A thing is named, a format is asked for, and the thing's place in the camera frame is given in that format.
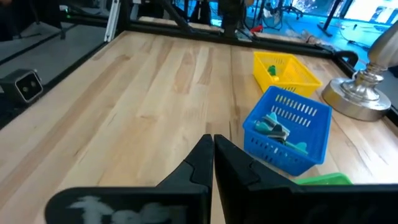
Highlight teal staple remover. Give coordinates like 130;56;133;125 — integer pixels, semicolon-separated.
279;136;309;156
254;111;292;141

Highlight blue plastic basket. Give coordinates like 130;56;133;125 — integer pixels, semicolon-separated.
242;86;333;177

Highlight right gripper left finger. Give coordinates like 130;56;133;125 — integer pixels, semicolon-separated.
45;134;215;224

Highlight silver aluminium extrusion post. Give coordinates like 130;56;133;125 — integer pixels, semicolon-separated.
104;0;121;43

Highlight grey table-level camera box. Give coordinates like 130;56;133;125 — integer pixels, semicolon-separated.
0;68;44;105

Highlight yellow plastic basket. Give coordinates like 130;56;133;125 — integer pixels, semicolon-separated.
252;51;323;98

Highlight green plastic basket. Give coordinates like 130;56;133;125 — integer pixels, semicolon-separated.
294;172;354;186

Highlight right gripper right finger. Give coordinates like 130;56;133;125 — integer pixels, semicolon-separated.
213;134;398;224

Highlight white shade silver table lamp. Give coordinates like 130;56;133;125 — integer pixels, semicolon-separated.
322;21;398;122

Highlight black floor stand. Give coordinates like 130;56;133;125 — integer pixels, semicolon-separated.
0;0;63;41

